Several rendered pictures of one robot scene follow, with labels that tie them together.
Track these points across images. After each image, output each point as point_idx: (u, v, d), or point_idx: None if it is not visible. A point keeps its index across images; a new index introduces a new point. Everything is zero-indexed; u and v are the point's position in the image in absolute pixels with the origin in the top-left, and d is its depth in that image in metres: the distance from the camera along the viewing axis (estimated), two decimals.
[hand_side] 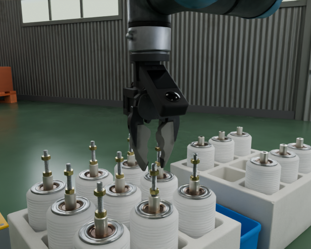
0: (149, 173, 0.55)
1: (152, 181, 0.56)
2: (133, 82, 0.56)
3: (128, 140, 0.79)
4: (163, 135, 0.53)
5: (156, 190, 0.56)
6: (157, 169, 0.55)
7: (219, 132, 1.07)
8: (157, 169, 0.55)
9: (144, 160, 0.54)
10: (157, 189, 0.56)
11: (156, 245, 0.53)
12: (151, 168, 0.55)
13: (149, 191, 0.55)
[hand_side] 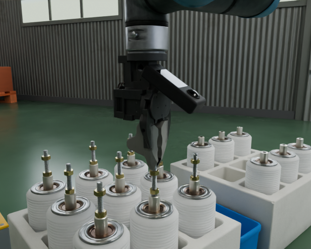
0: (149, 173, 0.55)
1: (153, 180, 0.56)
2: (120, 83, 0.53)
3: None
4: (162, 134, 0.54)
5: (156, 189, 0.56)
6: (157, 169, 0.55)
7: (219, 132, 1.07)
8: (158, 169, 0.55)
9: None
10: (157, 189, 0.56)
11: (156, 245, 0.53)
12: None
13: (149, 191, 0.55)
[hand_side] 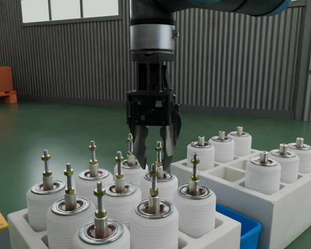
0: (156, 175, 0.54)
1: (152, 183, 0.55)
2: (156, 87, 0.45)
3: (128, 140, 0.79)
4: (147, 133, 0.55)
5: (149, 191, 0.56)
6: (151, 169, 0.55)
7: (219, 132, 1.07)
8: (149, 170, 0.55)
9: (162, 161, 0.54)
10: (149, 190, 0.56)
11: (156, 245, 0.53)
12: (154, 169, 0.54)
13: (156, 193, 0.55)
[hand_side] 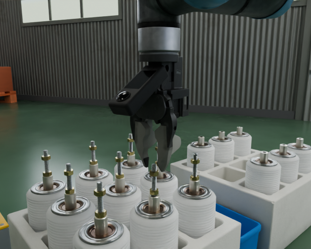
0: (156, 175, 0.54)
1: (152, 183, 0.55)
2: None
3: (128, 140, 0.79)
4: (156, 138, 0.52)
5: (149, 191, 0.56)
6: (151, 169, 0.55)
7: (219, 132, 1.07)
8: (149, 170, 0.55)
9: (148, 158, 0.56)
10: (149, 190, 0.56)
11: (156, 245, 0.53)
12: (154, 169, 0.54)
13: (156, 193, 0.55)
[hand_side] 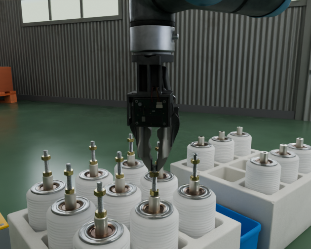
0: (157, 172, 0.55)
1: (156, 183, 0.55)
2: (157, 88, 0.45)
3: (128, 140, 0.79)
4: (149, 134, 0.54)
5: (155, 194, 0.55)
6: (152, 172, 0.54)
7: (219, 132, 1.07)
8: (153, 174, 0.54)
9: (156, 161, 0.54)
10: (154, 194, 0.55)
11: (156, 245, 0.53)
12: (156, 168, 0.55)
13: (156, 190, 0.56)
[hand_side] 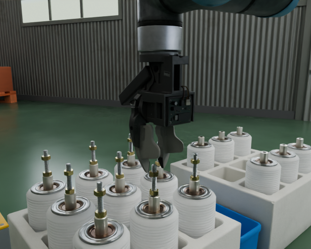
0: (156, 172, 0.56)
1: (156, 183, 0.55)
2: (185, 87, 0.48)
3: (128, 140, 0.79)
4: None
5: (154, 194, 0.55)
6: (152, 172, 0.54)
7: (219, 132, 1.07)
8: (153, 174, 0.54)
9: (162, 159, 0.55)
10: (153, 194, 0.55)
11: (156, 245, 0.53)
12: (156, 168, 0.55)
13: (156, 190, 0.56)
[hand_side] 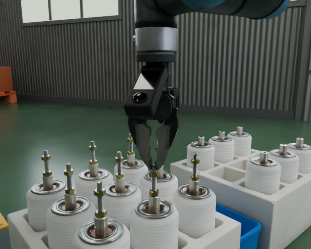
0: (158, 174, 0.55)
1: (153, 184, 0.55)
2: None
3: (128, 140, 0.79)
4: (157, 137, 0.52)
5: (150, 193, 0.55)
6: (149, 171, 0.55)
7: (219, 132, 1.07)
8: (148, 172, 0.55)
9: (152, 159, 0.55)
10: (149, 192, 0.55)
11: (156, 245, 0.53)
12: (155, 170, 0.54)
13: (158, 193, 0.55)
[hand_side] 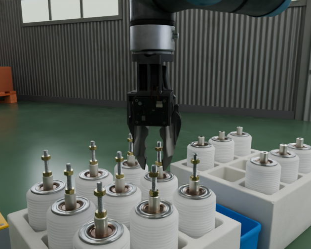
0: (149, 174, 0.55)
1: (154, 182, 0.56)
2: (157, 87, 0.45)
3: (128, 140, 0.79)
4: (146, 133, 0.55)
5: (157, 192, 0.56)
6: (158, 171, 0.55)
7: (219, 132, 1.07)
8: (159, 172, 0.55)
9: (162, 161, 0.54)
10: (158, 191, 0.56)
11: (156, 245, 0.53)
12: (152, 169, 0.55)
13: (149, 192, 0.56)
